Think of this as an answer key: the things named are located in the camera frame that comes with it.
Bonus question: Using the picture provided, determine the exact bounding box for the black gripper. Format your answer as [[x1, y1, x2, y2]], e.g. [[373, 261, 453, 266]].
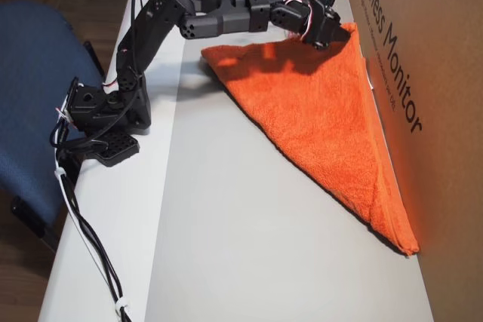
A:
[[301, 0, 352, 51]]

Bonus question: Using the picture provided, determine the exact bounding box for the brown Business Monitor cardboard box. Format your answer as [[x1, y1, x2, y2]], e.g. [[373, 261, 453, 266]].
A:
[[349, 0, 483, 322]]

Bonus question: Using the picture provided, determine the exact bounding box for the grey table mat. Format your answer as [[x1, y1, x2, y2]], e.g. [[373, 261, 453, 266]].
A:
[[143, 0, 435, 322]]

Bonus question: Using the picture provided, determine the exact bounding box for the black perforated table clamp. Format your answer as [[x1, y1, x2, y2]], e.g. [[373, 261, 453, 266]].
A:
[[98, 131, 141, 167]]

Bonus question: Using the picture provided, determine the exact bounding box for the orange terry towel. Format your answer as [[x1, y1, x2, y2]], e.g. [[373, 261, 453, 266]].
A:
[[199, 22, 420, 257]]

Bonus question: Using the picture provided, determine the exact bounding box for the blue fabric office chair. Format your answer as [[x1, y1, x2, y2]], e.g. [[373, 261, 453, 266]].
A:
[[0, 0, 106, 253]]

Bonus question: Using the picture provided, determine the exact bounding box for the black power cable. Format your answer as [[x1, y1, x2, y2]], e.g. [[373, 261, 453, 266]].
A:
[[48, 125, 131, 322]]

